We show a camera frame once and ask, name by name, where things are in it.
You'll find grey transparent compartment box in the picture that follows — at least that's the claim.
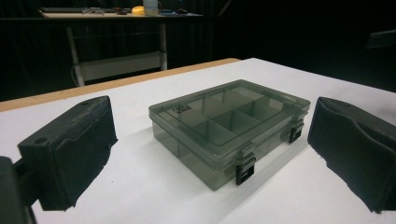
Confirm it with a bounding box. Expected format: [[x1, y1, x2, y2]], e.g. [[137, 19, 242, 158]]
[[148, 78, 312, 192]]

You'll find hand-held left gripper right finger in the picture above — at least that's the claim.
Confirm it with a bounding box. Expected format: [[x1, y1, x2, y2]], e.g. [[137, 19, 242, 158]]
[[307, 96, 396, 215]]

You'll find wooden desk with metal legs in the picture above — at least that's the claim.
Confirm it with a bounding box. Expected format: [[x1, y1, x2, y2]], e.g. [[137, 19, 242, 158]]
[[37, 6, 205, 88]]

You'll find dark monitor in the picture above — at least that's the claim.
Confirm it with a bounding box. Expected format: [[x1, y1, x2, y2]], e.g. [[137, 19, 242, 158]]
[[366, 29, 396, 49]]

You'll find white plastic container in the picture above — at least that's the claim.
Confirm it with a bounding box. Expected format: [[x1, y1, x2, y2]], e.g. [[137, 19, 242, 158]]
[[142, 0, 160, 17]]

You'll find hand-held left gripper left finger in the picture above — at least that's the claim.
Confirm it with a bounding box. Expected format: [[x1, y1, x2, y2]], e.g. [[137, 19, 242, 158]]
[[17, 95, 119, 212]]

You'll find black keyboard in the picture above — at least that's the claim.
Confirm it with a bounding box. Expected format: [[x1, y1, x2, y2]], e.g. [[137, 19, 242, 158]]
[[39, 7, 86, 14]]

